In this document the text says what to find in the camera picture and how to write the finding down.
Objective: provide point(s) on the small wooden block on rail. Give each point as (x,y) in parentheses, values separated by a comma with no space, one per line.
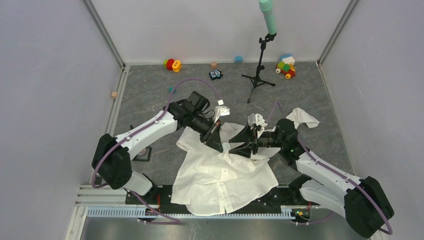
(114,95)

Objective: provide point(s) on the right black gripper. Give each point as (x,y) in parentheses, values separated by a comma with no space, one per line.
(245,136)

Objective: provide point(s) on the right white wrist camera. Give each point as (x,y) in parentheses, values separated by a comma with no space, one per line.
(256,120)

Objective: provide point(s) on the red yellow ring toy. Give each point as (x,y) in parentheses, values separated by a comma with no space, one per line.
(172,65)

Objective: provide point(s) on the blue cylinder block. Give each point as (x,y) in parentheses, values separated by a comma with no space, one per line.
(238,60)

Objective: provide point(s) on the small black toy car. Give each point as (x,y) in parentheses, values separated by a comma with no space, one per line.
(215,74)

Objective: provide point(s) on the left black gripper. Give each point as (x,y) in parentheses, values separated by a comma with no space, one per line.
(214,142)

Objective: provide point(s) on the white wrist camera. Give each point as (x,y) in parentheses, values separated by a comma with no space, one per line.
(220,110)
(256,120)

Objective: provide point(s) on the black tripod stand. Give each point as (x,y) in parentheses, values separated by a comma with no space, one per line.
(256,80)

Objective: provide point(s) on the brown wooden cube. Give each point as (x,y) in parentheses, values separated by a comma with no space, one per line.
(214,65)

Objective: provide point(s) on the mint green microphone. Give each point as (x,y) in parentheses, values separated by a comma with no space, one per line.
(266,7)

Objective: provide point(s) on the colourful brick toy car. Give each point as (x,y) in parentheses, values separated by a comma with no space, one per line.
(287,70)

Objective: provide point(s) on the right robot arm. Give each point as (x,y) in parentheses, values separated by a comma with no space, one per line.
(362,202)

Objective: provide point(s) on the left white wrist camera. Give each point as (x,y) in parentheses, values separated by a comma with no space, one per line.
(220,110)

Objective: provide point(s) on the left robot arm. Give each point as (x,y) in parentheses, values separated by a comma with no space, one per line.
(114,154)

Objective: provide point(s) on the black display frame lower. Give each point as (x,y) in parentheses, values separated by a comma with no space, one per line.
(144,158)

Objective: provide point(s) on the blue white brick block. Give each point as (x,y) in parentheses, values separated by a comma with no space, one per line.
(287,59)

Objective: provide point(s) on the white button shirt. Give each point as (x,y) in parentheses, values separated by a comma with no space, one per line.
(210,182)

